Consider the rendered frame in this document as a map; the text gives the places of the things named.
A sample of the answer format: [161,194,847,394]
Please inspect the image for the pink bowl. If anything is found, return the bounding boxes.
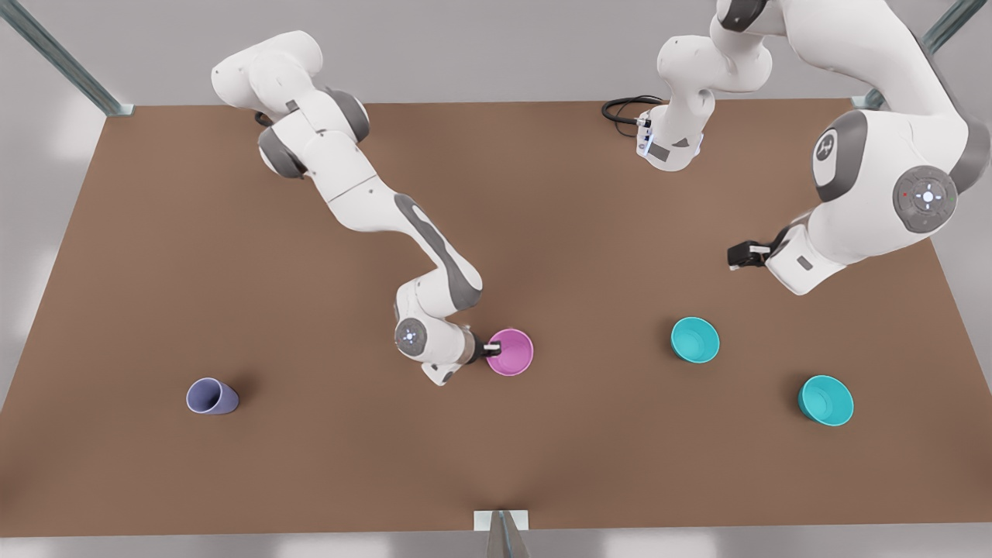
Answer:
[486,329,534,377]

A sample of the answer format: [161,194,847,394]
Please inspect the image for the teal bowl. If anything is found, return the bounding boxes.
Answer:
[798,375,855,427]
[670,316,721,364]

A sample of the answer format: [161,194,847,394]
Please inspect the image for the lavender cup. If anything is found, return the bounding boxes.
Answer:
[186,377,240,415]

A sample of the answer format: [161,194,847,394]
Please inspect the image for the silver frame post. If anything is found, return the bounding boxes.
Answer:
[474,509,531,558]
[0,0,134,118]
[851,0,987,110]

